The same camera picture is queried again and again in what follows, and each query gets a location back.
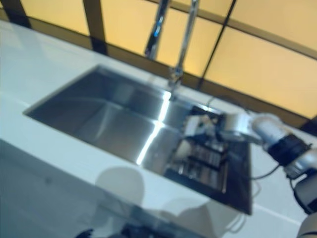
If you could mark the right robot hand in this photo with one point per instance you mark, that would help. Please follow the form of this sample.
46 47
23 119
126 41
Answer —
235 124

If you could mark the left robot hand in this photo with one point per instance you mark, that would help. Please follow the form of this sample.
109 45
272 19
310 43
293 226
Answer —
84 234

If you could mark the speckled cream plate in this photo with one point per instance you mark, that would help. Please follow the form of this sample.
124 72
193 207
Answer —
184 151

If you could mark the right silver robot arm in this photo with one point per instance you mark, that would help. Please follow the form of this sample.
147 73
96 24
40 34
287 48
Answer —
270 129

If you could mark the chrome gooseneck faucet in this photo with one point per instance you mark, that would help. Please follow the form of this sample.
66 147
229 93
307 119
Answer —
184 49

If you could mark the stainless steel sink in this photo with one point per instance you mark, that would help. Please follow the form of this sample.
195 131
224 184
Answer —
99 116

